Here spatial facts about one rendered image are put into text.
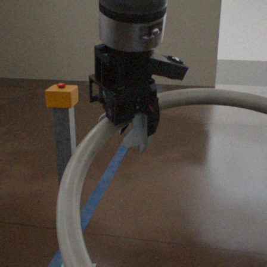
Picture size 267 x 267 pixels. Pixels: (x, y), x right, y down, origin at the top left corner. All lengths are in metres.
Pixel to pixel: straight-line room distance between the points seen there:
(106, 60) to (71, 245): 0.24
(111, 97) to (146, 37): 0.10
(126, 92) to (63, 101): 1.11
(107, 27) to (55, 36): 6.56
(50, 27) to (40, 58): 0.64
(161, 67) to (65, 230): 0.28
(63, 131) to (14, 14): 5.78
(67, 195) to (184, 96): 0.28
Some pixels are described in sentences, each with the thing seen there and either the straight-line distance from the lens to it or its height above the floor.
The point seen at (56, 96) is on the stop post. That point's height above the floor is 1.06.
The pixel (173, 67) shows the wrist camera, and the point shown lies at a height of 1.35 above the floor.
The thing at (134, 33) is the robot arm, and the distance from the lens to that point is 0.47.
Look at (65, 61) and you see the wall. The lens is 7.02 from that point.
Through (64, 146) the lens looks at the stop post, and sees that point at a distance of 1.71.
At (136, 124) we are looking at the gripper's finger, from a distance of 0.58.
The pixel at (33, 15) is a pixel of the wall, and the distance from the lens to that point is 7.18.
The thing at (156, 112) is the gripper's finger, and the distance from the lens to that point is 0.56.
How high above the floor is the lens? 1.45
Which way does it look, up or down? 20 degrees down
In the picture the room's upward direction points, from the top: straight up
